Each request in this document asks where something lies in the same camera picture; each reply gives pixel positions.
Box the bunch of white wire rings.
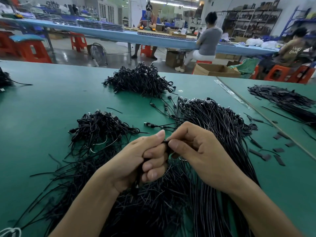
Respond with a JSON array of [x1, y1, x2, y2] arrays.
[[0, 227, 22, 237]]

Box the red plastic stool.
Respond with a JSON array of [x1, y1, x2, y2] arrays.
[[264, 65, 316, 84], [69, 32, 89, 52], [0, 31, 15, 57], [140, 45, 153, 58]]

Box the blue metal rack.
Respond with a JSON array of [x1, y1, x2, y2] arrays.
[[280, 5, 316, 38]]

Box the scattered dark tie pieces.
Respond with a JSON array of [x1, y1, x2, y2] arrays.
[[243, 113, 297, 167]]

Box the open cardboard box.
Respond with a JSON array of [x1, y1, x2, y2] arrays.
[[193, 64, 242, 78]]

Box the pile of black cables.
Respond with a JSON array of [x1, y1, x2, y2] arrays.
[[12, 110, 198, 237]]

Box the spread of straight black cables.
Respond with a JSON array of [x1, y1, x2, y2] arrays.
[[248, 85, 316, 127]]

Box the small cluster of knotted cables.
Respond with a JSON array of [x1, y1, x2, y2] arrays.
[[68, 110, 141, 155]]

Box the long blue workbench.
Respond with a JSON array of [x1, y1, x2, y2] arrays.
[[0, 17, 279, 56]]

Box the red stool with blue seat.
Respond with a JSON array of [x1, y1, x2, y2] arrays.
[[10, 35, 52, 64]]

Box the person's right hand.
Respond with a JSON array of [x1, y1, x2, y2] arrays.
[[165, 121, 245, 196]]

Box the pile of white bags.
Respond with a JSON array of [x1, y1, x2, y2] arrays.
[[245, 38, 279, 50]]

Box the person's left forearm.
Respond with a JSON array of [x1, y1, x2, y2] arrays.
[[49, 175, 126, 237]]

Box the bundle of long black cables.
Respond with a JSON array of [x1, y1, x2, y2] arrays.
[[144, 95, 261, 237]]

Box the metal storage shelf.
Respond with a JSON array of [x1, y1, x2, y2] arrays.
[[222, 0, 283, 39]]

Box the small cardboard box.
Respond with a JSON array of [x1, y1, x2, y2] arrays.
[[165, 50, 186, 68]]

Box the grey floor fan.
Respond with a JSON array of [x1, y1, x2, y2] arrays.
[[89, 43, 108, 67]]

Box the white pillar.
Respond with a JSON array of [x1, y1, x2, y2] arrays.
[[129, 0, 148, 28]]

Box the heap of black cables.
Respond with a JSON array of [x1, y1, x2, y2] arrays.
[[103, 63, 176, 98], [0, 66, 33, 89]]

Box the green bag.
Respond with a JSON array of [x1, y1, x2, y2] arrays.
[[229, 58, 261, 79]]

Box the person's left hand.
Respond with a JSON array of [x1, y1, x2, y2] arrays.
[[94, 129, 170, 193]]

